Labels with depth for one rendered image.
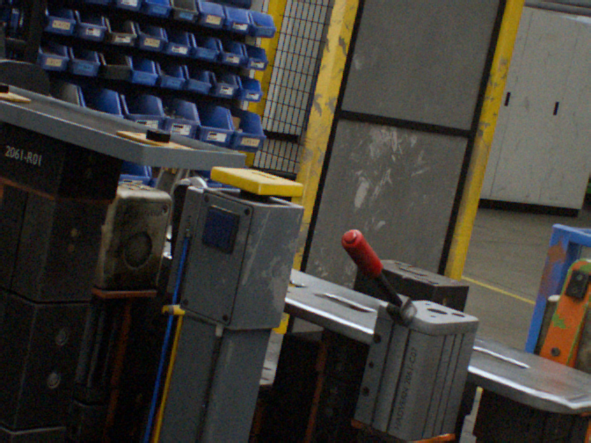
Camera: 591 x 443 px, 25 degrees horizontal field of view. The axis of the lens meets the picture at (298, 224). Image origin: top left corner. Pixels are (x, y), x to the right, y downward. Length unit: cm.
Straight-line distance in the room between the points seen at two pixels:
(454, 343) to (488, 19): 404
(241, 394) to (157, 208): 39
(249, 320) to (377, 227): 388
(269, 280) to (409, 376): 17
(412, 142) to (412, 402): 384
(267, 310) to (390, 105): 376
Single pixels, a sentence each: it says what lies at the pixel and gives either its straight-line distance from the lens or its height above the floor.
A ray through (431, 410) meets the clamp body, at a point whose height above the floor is 97.
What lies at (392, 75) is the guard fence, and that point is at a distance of 489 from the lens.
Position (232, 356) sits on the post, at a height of 100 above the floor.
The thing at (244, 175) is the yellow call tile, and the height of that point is 116.
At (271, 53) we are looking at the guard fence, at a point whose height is 118.
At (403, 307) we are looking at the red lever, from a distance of 122.
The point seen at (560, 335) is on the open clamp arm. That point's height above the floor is 102.
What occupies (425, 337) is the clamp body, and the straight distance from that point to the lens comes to 123.
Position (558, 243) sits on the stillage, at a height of 90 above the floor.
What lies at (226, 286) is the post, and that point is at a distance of 116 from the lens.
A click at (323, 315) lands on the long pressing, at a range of 144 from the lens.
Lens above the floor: 129
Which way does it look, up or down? 8 degrees down
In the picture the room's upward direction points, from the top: 12 degrees clockwise
